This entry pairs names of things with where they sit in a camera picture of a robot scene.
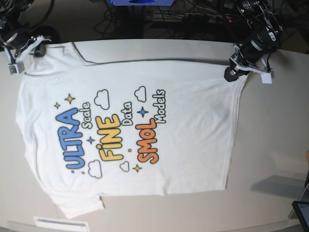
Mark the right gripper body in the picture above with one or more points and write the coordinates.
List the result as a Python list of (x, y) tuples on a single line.
[(15, 40)]

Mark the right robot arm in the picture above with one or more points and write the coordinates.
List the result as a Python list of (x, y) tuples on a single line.
[(10, 12)]

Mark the black power strip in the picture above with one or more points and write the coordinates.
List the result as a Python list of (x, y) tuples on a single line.
[(203, 18)]

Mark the black tablet device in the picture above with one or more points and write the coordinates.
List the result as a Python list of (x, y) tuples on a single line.
[(302, 212)]

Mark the white paper label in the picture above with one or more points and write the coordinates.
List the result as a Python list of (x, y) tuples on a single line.
[(62, 225)]

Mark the white printed T-shirt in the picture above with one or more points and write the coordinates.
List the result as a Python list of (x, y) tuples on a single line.
[(149, 127)]

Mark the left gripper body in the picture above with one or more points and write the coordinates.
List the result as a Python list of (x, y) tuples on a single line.
[(257, 46)]

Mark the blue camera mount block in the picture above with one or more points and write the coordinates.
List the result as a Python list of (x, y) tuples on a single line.
[(141, 2)]

